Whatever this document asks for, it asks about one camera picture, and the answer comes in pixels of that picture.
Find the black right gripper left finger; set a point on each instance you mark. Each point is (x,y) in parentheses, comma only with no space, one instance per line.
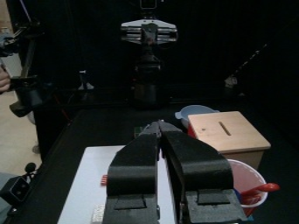
(134,163)

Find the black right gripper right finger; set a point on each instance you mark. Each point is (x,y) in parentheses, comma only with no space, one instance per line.
(198,166)

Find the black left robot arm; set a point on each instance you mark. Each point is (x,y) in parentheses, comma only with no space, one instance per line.
(147,67)

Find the person's hand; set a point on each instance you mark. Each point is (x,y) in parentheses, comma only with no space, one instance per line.
(5,80)

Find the small red toy piece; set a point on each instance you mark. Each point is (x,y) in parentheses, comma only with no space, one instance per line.
(105,179)

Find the wooden box with slot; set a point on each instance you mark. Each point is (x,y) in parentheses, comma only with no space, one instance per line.
(230,137)

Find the white cutting board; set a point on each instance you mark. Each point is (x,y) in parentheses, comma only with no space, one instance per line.
(90,186)

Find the red plastic cup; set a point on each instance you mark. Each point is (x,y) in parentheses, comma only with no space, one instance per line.
(249,180)

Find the red plastic spoon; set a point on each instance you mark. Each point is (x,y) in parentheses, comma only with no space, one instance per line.
(260,189)

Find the light blue plastic bowl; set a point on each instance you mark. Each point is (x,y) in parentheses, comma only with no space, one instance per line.
(193,112)

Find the silver textured toy piece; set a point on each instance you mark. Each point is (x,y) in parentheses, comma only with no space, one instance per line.
(98,213)

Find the grey clamp on frame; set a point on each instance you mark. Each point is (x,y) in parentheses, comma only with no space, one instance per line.
(232,81)

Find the white clamp bracket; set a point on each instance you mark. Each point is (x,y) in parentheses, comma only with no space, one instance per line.
(85,80)

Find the black camera on stand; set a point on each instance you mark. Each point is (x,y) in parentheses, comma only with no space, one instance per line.
(15,188)

